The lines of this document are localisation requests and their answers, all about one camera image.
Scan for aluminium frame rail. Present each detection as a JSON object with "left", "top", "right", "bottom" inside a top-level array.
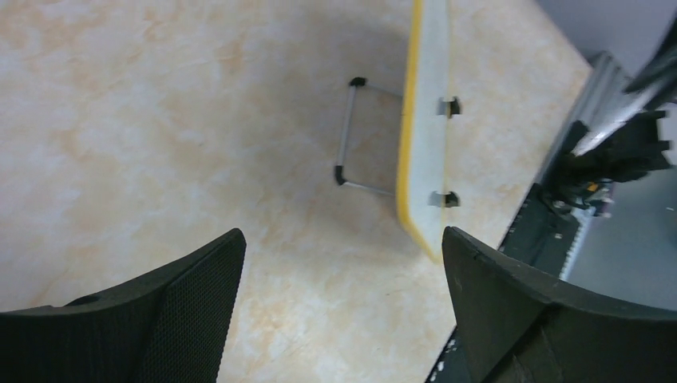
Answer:
[{"left": 534, "top": 51, "right": 631, "bottom": 184}]

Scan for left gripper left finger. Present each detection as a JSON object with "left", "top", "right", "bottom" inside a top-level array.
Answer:
[{"left": 1, "top": 229, "right": 247, "bottom": 382}]

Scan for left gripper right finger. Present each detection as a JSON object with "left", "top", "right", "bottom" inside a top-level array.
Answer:
[{"left": 442, "top": 227, "right": 676, "bottom": 382}]

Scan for yellow-framed whiteboard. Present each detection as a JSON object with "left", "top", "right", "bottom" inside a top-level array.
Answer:
[{"left": 333, "top": 0, "right": 462, "bottom": 264}]

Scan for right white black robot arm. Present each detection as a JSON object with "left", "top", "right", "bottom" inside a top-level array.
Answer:
[{"left": 541, "top": 24, "right": 676, "bottom": 213}]

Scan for white cable duct strip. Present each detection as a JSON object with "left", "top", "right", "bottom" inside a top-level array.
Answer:
[{"left": 559, "top": 207, "right": 596, "bottom": 281}]

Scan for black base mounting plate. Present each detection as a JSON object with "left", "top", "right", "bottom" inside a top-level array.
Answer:
[{"left": 422, "top": 121, "right": 591, "bottom": 383}]

